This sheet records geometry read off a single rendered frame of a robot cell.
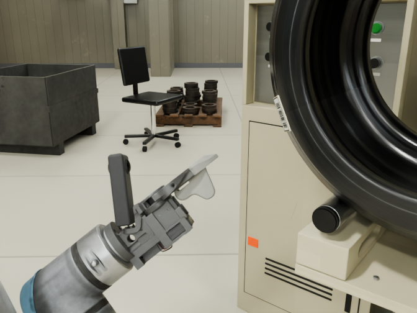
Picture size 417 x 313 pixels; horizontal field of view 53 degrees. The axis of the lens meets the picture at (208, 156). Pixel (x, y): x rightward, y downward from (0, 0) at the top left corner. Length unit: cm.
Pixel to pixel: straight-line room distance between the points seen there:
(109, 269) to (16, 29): 1097
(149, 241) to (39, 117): 334
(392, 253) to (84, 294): 53
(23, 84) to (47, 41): 736
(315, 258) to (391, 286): 12
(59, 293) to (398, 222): 50
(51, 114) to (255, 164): 262
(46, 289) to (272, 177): 105
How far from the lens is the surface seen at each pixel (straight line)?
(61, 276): 69
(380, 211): 66
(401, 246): 87
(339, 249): 71
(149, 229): 68
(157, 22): 908
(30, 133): 405
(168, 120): 494
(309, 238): 73
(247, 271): 182
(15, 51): 1159
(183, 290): 206
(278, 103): 69
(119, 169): 67
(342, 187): 66
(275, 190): 159
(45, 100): 390
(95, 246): 67
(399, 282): 77
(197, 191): 66
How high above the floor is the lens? 121
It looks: 18 degrees down
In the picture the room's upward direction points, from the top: straight up
